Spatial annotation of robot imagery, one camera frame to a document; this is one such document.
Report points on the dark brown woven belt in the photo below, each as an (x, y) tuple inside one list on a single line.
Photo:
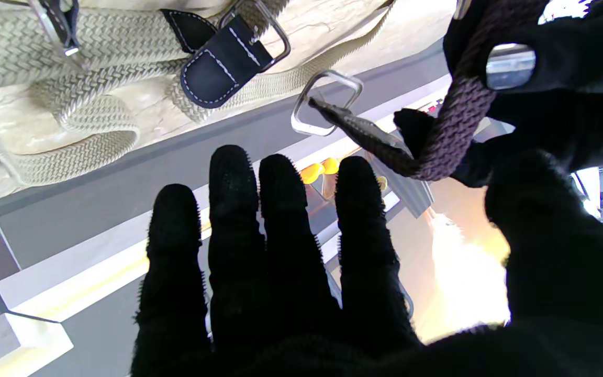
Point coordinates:
[(464, 104)]

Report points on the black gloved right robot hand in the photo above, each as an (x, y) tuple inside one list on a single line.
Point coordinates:
[(280, 314)]

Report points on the white pampas grass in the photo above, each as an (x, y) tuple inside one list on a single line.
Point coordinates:
[(469, 272)]

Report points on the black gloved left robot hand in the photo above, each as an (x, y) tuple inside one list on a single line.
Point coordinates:
[(584, 104)]

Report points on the beige woven belt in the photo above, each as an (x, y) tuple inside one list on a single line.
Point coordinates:
[(71, 36)]

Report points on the yellow lemons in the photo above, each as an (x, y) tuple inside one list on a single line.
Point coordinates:
[(314, 170)]

